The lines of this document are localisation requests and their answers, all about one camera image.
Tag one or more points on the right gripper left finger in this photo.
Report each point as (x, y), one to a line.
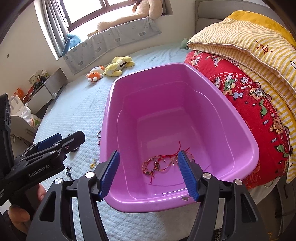
(53, 219)

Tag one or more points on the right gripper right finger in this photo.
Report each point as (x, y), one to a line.
(241, 219)

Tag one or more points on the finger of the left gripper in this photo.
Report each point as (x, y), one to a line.
(69, 143)
(45, 144)

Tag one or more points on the gold chain yellow charm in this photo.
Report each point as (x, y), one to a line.
(93, 164)

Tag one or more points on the person's left hand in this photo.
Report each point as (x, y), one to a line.
(19, 217)

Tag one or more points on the white plastic bag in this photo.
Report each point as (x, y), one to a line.
(30, 118)

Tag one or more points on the grey chair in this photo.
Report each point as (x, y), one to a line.
(22, 130)

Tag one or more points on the light blue bed cover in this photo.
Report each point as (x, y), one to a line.
(80, 107)

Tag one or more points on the grey white desk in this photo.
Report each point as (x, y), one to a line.
(47, 91)

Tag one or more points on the white paper bag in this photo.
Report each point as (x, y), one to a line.
(16, 105)

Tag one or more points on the orange plush toy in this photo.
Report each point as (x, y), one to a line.
(95, 74)

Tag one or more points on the red patterned quilt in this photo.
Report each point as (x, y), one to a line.
(255, 107)

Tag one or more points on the grey patterned window cloth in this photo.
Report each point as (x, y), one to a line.
(85, 53)

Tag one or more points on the pink plastic tub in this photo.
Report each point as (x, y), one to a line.
(159, 111)

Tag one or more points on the yellow plush toy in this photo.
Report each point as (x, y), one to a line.
(118, 63)

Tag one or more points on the blue plush toy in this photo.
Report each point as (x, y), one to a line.
(72, 41)

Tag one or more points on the grey curtain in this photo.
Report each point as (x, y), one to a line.
(52, 25)

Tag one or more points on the green plush toy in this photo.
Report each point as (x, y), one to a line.
(183, 44)

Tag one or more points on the large beige teddy bear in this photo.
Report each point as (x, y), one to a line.
(141, 9)

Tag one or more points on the yellow striped quilt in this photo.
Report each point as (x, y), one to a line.
(265, 51)

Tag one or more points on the grey bed headboard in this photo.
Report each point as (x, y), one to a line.
(209, 12)

